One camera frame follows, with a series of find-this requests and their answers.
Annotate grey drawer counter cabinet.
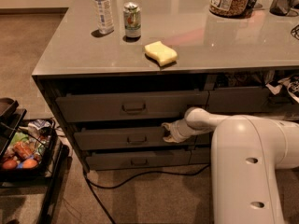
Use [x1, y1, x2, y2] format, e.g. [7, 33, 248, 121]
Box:
[33, 0, 299, 171]

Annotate dark tray on cart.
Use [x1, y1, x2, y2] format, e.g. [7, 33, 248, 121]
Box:
[0, 98, 19, 121]

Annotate black snack basket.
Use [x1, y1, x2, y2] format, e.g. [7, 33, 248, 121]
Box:
[0, 119, 57, 181]

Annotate black shelf cart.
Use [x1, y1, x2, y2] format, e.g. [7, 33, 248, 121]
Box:
[0, 109, 69, 224]

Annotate black wire object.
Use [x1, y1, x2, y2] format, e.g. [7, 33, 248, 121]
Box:
[291, 25, 299, 40]

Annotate green white soda can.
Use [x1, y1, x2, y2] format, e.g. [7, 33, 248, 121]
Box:
[123, 2, 141, 38]

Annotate black power cable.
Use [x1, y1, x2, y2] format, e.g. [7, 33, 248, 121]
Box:
[82, 162, 213, 224]

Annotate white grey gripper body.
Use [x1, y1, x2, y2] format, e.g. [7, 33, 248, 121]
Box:
[170, 119, 197, 143]

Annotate black white crumpled bag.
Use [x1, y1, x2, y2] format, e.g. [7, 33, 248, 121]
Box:
[266, 75, 299, 104]

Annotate dark glass container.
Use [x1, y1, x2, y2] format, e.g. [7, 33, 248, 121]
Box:
[270, 0, 298, 17]

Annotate clear plastic water bottle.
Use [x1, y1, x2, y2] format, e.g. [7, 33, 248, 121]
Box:
[93, 0, 114, 35]

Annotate yellow sponge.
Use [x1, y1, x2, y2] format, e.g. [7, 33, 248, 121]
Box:
[145, 41, 178, 66]

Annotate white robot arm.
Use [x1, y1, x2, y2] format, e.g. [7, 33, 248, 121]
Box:
[163, 107, 299, 224]

